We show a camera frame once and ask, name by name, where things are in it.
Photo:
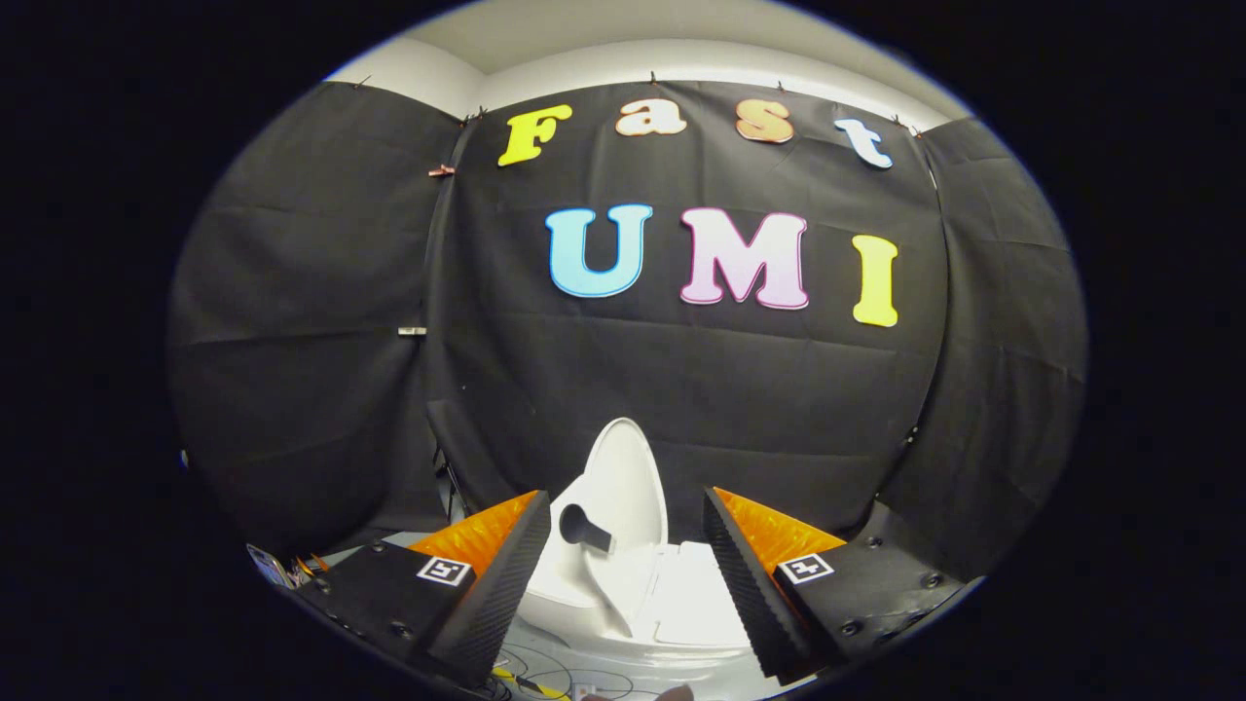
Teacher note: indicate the small colourful items pile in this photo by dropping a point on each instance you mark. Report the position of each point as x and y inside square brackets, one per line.
[282, 568]

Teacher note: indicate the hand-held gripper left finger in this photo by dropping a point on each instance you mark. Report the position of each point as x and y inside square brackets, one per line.
[492, 604]

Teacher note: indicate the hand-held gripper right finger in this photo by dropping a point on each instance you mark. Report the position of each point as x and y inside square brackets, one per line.
[754, 604]

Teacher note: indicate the white toilet lid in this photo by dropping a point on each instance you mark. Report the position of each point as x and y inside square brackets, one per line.
[628, 487]

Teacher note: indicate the white toilet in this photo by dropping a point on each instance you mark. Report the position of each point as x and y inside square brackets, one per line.
[681, 604]

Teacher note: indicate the black backdrop cloth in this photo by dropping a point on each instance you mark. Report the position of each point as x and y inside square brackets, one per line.
[681, 389]

